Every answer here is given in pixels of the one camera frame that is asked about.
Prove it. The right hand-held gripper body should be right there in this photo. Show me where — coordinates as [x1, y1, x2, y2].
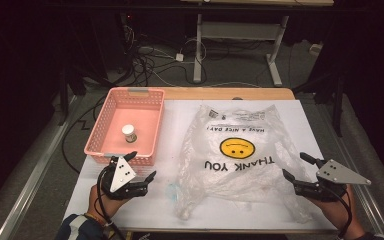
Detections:
[294, 158, 372, 203]

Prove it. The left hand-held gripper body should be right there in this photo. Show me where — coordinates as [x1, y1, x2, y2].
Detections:
[99, 155, 148, 201]

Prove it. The small white-capped bottle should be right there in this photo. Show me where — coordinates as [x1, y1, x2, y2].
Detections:
[121, 124, 138, 144]

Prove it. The pink perforated plastic basket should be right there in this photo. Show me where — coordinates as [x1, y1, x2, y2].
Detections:
[83, 87, 166, 167]

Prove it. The clear smiley-print plastic bag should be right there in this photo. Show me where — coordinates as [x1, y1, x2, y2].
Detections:
[173, 104, 314, 224]

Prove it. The person's left hand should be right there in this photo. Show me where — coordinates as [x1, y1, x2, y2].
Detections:
[87, 183, 131, 223]

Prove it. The person's right hand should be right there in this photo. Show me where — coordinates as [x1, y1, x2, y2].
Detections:
[313, 184, 360, 233]

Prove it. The crumpled clear plastic film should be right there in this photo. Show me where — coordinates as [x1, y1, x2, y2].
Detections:
[164, 181, 181, 203]

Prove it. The black metal stand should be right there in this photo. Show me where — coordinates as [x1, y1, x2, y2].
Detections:
[332, 74, 345, 138]

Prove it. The white table mat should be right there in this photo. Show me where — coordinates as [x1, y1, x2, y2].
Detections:
[63, 99, 338, 233]

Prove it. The white floor box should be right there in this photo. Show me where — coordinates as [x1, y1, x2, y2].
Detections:
[309, 43, 324, 56]

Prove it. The desk with white legs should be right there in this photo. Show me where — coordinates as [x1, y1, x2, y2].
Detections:
[179, 0, 334, 87]

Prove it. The left hand-held gripper black cable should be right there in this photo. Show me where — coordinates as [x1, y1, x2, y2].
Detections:
[95, 164, 128, 240]

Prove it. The hand-held gripper black cable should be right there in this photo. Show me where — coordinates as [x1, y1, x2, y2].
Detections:
[95, 164, 128, 240]
[319, 184, 354, 239]

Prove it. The right hand-held gripper black cable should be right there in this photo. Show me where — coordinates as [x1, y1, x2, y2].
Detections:
[319, 184, 354, 239]

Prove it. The metal floor rail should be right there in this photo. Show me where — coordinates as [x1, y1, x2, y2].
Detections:
[344, 184, 384, 240]
[0, 96, 83, 240]

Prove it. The black floor cable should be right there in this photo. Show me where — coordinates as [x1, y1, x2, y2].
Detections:
[60, 96, 109, 175]

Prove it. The tangle of floor cables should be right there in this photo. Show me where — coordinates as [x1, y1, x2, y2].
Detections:
[123, 24, 208, 88]

